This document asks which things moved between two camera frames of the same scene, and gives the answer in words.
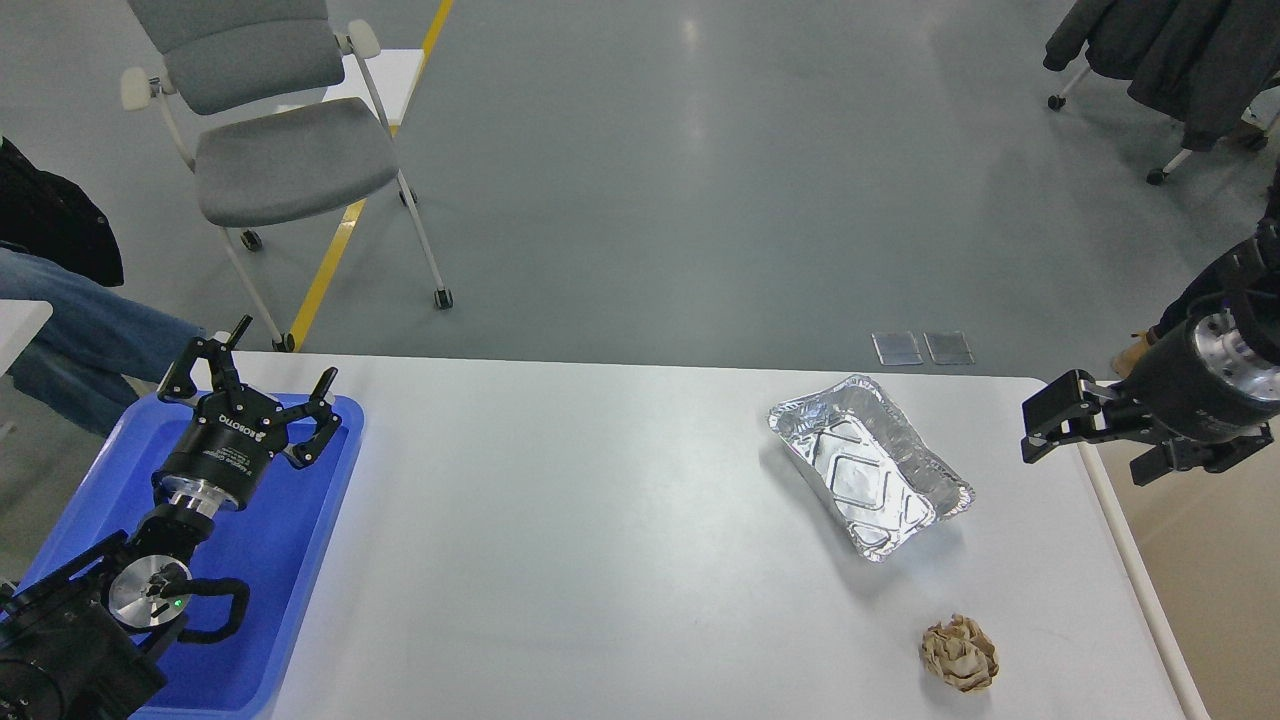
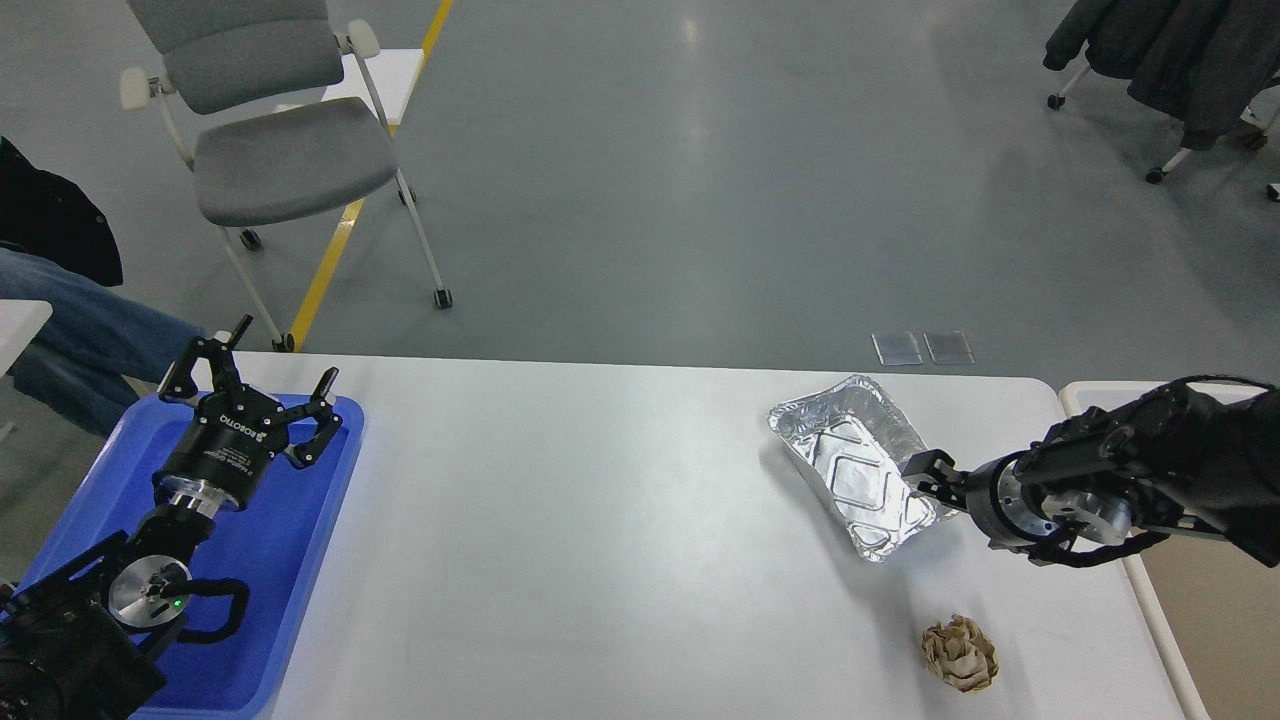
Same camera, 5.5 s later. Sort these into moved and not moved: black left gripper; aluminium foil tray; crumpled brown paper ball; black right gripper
Moved: black right gripper
Not moved: black left gripper; aluminium foil tray; crumpled brown paper ball
